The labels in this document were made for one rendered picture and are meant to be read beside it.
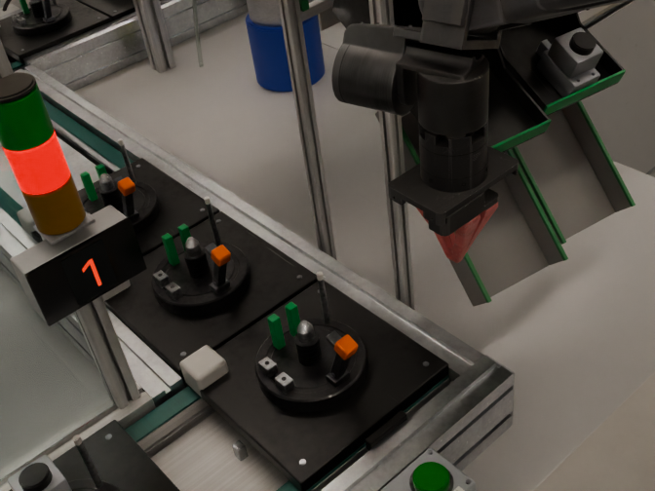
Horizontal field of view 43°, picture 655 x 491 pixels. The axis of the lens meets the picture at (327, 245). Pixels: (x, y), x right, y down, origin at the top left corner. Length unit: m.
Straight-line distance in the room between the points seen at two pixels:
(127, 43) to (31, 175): 1.30
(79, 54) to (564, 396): 1.38
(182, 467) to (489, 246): 0.48
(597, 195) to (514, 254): 0.18
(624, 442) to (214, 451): 0.51
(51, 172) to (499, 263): 0.58
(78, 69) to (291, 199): 0.74
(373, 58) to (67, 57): 1.42
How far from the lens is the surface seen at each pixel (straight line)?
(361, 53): 0.70
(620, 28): 2.32
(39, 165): 0.83
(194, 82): 1.99
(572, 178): 1.23
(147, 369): 1.14
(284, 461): 0.98
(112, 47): 2.10
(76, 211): 0.87
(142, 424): 1.09
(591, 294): 1.31
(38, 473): 0.89
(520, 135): 1.00
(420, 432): 1.00
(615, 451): 1.12
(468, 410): 1.01
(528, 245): 1.14
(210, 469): 1.06
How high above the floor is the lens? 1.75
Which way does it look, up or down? 39 degrees down
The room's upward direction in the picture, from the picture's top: 9 degrees counter-clockwise
